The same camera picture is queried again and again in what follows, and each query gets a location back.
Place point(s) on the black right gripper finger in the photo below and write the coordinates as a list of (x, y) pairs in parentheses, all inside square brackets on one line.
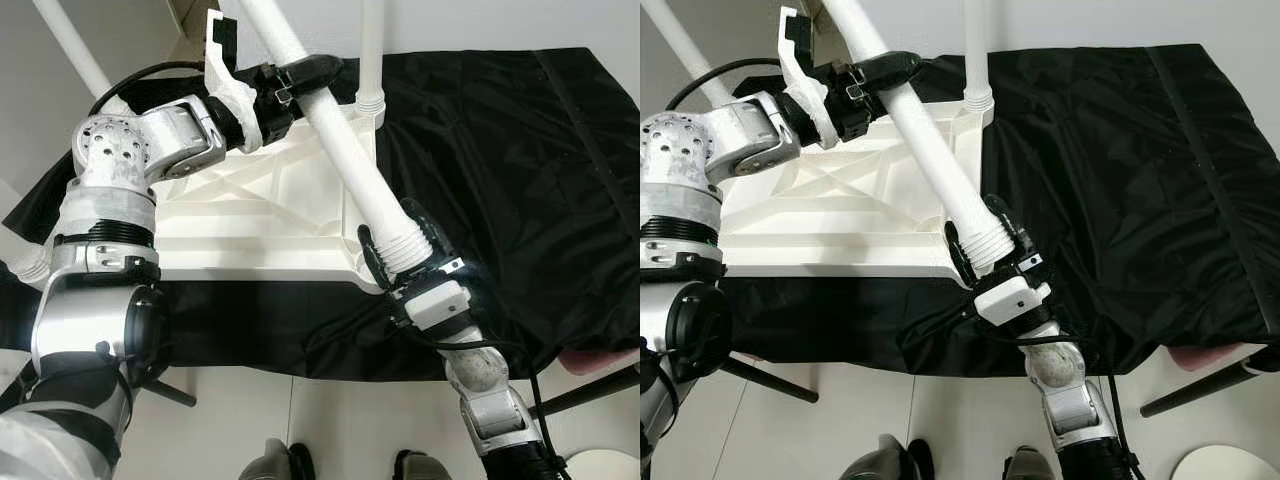
[(432, 240), (1012, 235), (962, 256), (375, 262)]

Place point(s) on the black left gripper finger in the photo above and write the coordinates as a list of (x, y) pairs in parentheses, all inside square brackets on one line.
[(315, 72), (892, 68)]

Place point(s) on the white plastic table top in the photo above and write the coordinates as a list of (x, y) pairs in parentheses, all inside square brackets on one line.
[(260, 220), (850, 220)]

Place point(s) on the black cloth table cover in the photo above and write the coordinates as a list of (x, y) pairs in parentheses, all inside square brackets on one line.
[(1120, 180), (520, 180)]

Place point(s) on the grey robot right foot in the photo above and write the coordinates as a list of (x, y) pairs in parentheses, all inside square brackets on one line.
[(1028, 465), (420, 468)]

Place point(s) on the grey robot foot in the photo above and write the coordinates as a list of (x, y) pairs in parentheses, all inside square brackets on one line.
[(420, 468), (1028, 465), (885, 460), (275, 462)]

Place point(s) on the grey robot left foot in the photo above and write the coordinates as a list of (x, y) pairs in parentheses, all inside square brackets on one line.
[(885, 460), (275, 462)]

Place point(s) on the black metal table leg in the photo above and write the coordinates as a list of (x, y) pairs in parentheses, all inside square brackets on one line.
[(1200, 390), (780, 385), (590, 390), (175, 395)]

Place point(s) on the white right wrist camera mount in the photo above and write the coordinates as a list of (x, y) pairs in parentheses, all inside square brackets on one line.
[(435, 305), (1015, 298)]

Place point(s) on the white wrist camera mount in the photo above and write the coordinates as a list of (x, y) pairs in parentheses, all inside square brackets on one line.
[(232, 95), (435, 305), (805, 95), (1015, 298)]

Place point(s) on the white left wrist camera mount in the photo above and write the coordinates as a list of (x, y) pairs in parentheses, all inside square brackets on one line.
[(805, 95), (232, 95)]

